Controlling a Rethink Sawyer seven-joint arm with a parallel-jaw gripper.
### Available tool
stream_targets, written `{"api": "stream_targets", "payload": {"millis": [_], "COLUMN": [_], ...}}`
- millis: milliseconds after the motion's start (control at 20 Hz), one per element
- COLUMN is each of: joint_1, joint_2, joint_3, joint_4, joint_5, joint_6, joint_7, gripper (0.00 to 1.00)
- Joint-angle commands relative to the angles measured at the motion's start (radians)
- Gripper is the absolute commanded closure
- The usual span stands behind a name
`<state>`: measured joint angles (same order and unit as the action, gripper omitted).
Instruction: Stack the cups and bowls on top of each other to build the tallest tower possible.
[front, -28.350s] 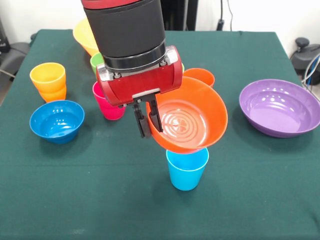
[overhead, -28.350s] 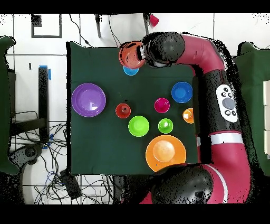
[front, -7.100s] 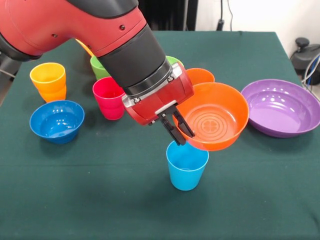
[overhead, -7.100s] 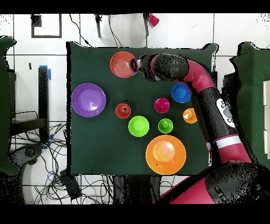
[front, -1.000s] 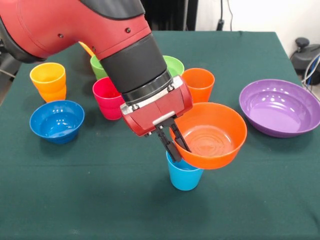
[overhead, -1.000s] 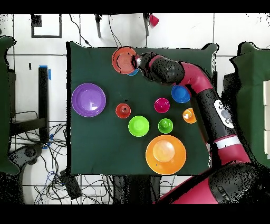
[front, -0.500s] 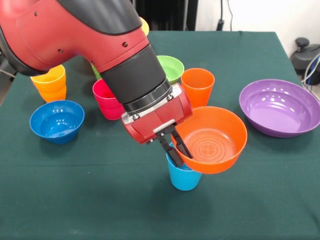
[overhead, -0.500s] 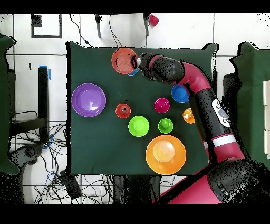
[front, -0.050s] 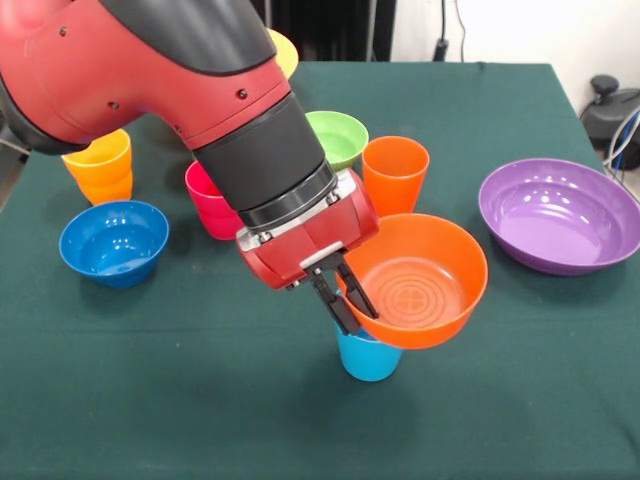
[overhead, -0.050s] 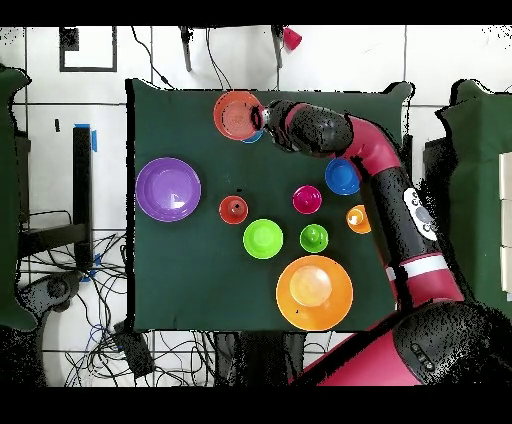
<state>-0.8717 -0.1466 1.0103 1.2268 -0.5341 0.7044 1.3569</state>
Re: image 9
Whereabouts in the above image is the blue bowl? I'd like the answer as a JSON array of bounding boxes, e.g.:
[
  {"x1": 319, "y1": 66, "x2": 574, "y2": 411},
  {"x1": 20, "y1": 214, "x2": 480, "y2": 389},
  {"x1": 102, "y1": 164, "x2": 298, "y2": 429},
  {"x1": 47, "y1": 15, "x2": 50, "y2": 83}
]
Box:
[{"x1": 58, "y1": 199, "x2": 171, "y2": 289}]

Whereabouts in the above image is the black cable with plug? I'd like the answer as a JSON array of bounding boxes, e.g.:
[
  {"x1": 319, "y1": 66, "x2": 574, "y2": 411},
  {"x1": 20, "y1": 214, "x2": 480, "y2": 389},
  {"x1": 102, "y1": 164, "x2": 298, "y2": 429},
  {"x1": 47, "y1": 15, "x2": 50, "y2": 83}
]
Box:
[{"x1": 432, "y1": 0, "x2": 469, "y2": 62}]

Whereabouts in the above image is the orange bowl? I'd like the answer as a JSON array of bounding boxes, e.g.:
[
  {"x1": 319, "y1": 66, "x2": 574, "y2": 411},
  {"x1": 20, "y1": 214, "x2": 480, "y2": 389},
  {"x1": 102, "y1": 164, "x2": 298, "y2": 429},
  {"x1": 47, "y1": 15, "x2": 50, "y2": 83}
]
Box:
[{"x1": 335, "y1": 212, "x2": 490, "y2": 350}]

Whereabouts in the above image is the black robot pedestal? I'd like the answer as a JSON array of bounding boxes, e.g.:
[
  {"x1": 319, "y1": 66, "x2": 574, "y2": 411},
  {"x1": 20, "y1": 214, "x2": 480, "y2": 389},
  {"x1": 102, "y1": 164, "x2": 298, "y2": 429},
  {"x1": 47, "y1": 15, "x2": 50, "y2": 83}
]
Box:
[{"x1": 247, "y1": 0, "x2": 412, "y2": 62}]

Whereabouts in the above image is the dark green tablecloth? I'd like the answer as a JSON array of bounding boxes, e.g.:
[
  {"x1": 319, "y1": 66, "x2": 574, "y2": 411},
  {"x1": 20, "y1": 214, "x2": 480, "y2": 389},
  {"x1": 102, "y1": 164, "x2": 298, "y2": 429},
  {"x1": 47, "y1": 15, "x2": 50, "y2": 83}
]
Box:
[{"x1": 0, "y1": 58, "x2": 640, "y2": 480}]

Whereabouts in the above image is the purple bowl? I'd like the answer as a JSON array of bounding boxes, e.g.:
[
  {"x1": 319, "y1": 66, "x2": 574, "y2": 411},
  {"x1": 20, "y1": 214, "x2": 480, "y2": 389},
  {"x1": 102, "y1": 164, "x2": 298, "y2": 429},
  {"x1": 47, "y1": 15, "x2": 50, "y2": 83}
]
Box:
[{"x1": 477, "y1": 157, "x2": 640, "y2": 277}]

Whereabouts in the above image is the gray black machine base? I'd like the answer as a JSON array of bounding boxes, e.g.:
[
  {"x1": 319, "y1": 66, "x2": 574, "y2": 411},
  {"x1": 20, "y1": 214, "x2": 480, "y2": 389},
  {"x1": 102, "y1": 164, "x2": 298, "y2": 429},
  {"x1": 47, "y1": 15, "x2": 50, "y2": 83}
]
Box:
[{"x1": 579, "y1": 74, "x2": 640, "y2": 151}]

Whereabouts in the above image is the large yellow bowl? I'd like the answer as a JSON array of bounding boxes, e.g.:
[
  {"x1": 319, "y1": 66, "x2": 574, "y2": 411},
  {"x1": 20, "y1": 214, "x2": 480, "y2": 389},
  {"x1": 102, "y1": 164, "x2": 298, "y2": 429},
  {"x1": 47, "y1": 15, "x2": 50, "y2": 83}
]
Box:
[{"x1": 265, "y1": 28, "x2": 300, "y2": 81}]

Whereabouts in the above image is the light blue cup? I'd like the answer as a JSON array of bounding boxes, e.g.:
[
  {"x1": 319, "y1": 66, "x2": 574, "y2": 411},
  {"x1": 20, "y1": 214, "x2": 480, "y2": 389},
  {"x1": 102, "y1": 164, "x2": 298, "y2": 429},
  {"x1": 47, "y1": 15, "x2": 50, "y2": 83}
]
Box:
[{"x1": 333, "y1": 289, "x2": 404, "y2": 383}]

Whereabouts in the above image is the yellow cup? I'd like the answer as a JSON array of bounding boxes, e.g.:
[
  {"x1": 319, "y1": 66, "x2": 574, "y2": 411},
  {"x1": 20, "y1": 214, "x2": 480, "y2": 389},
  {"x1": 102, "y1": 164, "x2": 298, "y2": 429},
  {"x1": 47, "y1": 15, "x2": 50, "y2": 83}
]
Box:
[{"x1": 60, "y1": 128, "x2": 135, "y2": 207}]

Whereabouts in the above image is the pink cup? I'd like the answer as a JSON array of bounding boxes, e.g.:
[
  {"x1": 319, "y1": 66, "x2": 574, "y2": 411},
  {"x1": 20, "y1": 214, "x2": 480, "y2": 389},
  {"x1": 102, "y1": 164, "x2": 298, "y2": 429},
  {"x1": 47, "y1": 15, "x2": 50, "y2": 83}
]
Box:
[{"x1": 184, "y1": 160, "x2": 246, "y2": 241}]

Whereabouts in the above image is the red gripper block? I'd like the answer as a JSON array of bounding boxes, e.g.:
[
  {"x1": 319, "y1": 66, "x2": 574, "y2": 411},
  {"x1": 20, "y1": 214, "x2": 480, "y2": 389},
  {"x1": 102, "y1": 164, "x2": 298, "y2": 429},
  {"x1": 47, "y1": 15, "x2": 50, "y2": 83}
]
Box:
[{"x1": 234, "y1": 167, "x2": 381, "y2": 336}]

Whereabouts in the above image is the green bowl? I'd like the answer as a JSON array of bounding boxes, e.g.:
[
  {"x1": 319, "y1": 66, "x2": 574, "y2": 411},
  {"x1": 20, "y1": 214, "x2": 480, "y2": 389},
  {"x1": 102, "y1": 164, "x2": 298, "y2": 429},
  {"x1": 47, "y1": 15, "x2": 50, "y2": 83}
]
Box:
[{"x1": 304, "y1": 110, "x2": 370, "y2": 174}]

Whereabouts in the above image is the orange cup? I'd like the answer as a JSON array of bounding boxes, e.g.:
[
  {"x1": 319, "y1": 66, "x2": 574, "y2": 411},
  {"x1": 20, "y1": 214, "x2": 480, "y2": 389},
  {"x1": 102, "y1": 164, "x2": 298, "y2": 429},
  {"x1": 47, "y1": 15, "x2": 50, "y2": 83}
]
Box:
[{"x1": 361, "y1": 135, "x2": 431, "y2": 219}]

